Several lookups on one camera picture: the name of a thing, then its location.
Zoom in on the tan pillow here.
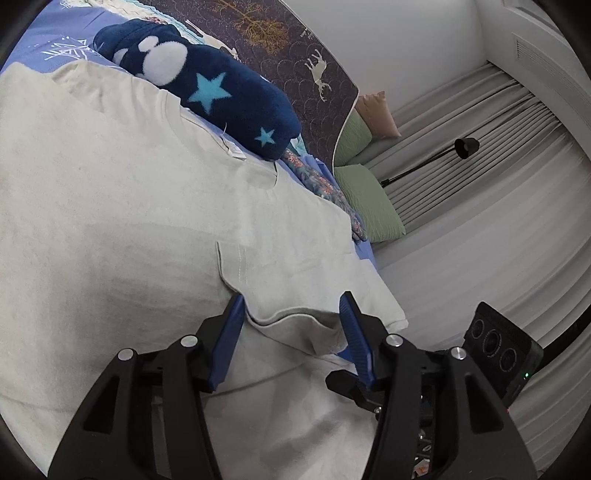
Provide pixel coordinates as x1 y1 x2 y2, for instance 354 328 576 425
355 91 402 139

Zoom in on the grey curtain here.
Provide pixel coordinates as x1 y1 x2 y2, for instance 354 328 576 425
360 60 591 462

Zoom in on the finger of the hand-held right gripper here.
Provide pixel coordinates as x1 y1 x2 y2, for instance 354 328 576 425
325 369 384 411

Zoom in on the blue printed blanket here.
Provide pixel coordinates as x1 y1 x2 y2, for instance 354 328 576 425
0 0 380 370

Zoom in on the navy star fleece garment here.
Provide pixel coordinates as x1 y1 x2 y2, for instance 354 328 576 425
93 19 302 161

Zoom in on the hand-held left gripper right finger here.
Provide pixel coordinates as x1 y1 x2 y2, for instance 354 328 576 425
338 291 539 480

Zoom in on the green pillow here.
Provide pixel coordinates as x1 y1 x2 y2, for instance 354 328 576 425
333 111 374 167
333 165 407 243

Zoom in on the white air conditioner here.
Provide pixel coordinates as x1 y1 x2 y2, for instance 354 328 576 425
475 0 591 162

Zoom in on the folded floral cloth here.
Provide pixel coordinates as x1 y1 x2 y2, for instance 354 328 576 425
281 148 368 243

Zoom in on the dark deer print blanket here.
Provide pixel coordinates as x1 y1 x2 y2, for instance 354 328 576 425
152 0 360 168

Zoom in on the beige t-shirt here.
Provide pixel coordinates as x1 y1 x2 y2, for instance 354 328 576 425
0 60 408 480

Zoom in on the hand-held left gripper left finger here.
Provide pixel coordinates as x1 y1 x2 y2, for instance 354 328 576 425
48 293 245 480

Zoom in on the black lamp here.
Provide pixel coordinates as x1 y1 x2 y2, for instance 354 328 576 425
379 137 481 188

